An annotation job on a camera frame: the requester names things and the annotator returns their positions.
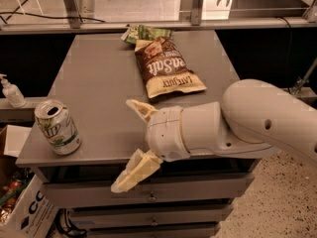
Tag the brown sea salt chip bag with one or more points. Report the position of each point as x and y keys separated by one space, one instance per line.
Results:
x=163 y=68

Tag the white cardboard box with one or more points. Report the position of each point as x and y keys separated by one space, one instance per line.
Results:
x=33 y=214

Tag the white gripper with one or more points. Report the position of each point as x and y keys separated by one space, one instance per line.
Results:
x=163 y=133

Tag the grey drawer cabinet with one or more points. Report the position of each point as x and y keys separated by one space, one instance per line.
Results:
x=184 y=199

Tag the white pump bottle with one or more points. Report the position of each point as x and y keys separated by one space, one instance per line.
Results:
x=12 y=93

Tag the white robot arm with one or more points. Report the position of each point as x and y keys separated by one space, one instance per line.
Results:
x=252 y=117

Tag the green snack bag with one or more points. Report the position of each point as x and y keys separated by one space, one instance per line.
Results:
x=143 y=32

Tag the grey metal rail frame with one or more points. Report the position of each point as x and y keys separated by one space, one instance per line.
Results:
x=103 y=16

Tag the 7up soda can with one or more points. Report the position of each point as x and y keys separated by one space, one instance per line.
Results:
x=55 y=122

